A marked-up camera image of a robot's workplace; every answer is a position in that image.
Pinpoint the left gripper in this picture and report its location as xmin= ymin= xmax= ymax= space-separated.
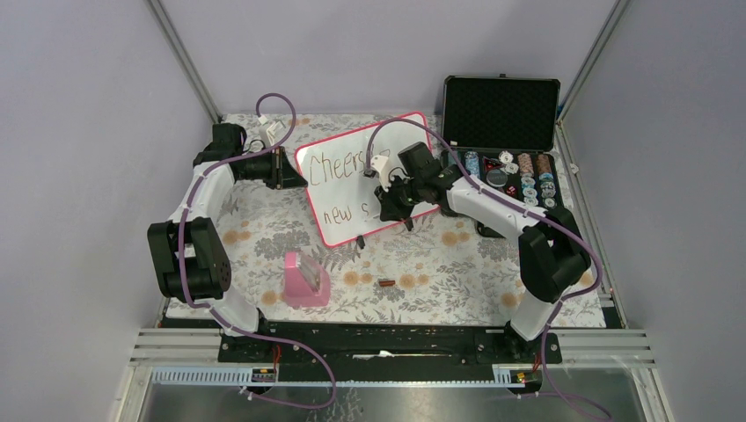
xmin=238 ymin=144 xmax=308 ymax=189

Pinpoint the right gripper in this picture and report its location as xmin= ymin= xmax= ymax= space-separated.
xmin=375 ymin=173 xmax=424 ymax=222

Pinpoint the pink framed whiteboard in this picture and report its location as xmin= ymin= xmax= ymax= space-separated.
xmin=295 ymin=122 xmax=433 ymax=248

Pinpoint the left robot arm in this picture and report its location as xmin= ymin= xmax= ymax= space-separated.
xmin=147 ymin=123 xmax=307 ymax=361

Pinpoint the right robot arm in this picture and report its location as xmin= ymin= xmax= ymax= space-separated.
xmin=364 ymin=142 xmax=591 ymax=362

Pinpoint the floral tablecloth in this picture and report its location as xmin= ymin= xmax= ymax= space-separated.
xmin=216 ymin=114 xmax=526 ymax=325

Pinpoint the pink eraser holder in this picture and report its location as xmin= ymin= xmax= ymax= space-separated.
xmin=283 ymin=251 xmax=331 ymax=309

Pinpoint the black poker chip case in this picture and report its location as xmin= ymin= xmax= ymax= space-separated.
xmin=441 ymin=75 xmax=564 ymax=209

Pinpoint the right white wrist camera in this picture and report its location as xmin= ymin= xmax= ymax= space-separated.
xmin=363 ymin=155 xmax=393 ymax=192

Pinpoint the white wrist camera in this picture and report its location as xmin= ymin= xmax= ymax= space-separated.
xmin=258 ymin=115 xmax=285 ymax=149
xmin=363 ymin=155 xmax=393 ymax=192

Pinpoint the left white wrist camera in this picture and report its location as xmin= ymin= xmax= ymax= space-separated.
xmin=258 ymin=115 xmax=285 ymax=149

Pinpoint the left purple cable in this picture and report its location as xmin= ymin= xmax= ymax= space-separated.
xmin=177 ymin=92 xmax=340 ymax=410

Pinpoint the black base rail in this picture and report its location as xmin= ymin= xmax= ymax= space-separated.
xmin=218 ymin=321 xmax=562 ymax=381

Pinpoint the white slotted cable duct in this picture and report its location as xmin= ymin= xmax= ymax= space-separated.
xmin=150 ymin=366 xmax=526 ymax=389

